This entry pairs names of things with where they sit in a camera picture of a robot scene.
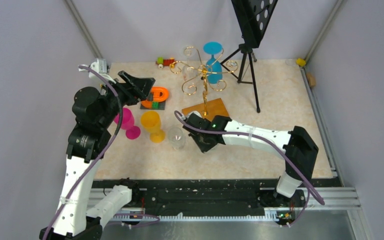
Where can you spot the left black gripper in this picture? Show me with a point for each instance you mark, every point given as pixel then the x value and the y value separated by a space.
pixel 135 89

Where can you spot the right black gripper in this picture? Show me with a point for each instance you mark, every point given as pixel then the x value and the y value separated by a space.
pixel 204 148

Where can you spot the clear wine glass front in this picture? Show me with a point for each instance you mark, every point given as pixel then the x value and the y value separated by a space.
pixel 176 138

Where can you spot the clear wine glass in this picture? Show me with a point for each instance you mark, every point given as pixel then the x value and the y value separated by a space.
pixel 189 70
pixel 176 138

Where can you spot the yellow wine glass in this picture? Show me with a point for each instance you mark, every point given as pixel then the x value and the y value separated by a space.
pixel 151 122

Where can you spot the pink wine glass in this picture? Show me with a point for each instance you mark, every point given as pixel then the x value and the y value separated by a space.
pixel 132 131

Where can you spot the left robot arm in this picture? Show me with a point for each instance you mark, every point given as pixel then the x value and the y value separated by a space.
pixel 87 143

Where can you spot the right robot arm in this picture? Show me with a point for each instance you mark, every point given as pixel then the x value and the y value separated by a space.
pixel 296 147

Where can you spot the gold wine glass rack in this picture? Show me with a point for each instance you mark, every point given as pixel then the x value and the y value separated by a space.
pixel 208 109

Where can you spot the clear wine glass back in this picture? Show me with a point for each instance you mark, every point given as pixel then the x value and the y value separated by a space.
pixel 189 70

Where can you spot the blue wine glass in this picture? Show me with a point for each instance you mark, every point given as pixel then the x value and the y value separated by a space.
pixel 213 66

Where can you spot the dark plate with blocks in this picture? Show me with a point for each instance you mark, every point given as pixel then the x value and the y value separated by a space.
pixel 153 105

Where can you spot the orange tape dispenser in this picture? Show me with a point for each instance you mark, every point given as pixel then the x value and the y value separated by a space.
pixel 158 94

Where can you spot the small toy car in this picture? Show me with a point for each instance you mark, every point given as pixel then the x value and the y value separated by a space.
pixel 162 62

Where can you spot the yellow corner clamp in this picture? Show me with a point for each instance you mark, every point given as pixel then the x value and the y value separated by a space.
pixel 301 62

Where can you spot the black music stand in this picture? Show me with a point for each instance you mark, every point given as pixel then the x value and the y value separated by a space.
pixel 253 17

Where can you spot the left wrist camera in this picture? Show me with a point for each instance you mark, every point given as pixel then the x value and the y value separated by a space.
pixel 100 66

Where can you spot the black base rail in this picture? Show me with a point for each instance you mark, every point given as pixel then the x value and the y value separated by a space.
pixel 209 198

